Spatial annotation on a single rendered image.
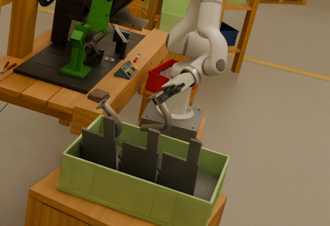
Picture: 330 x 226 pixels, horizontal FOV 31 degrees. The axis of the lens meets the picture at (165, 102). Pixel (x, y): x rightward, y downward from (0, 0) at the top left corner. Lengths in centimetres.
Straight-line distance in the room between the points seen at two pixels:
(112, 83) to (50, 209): 100
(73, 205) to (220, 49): 83
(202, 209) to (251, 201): 196
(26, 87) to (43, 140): 137
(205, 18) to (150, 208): 78
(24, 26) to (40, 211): 121
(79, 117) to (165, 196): 79
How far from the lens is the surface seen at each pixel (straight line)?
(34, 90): 305
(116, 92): 312
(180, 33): 279
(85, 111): 289
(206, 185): 259
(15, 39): 338
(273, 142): 515
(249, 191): 434
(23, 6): 330
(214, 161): 265
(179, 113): 296
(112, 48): 372
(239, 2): 626
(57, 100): 298
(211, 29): 239
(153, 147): 233
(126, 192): 236
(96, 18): 342
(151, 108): 300
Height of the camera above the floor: 217
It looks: 24 degrees down
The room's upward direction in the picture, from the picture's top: 13 degrees clockwise
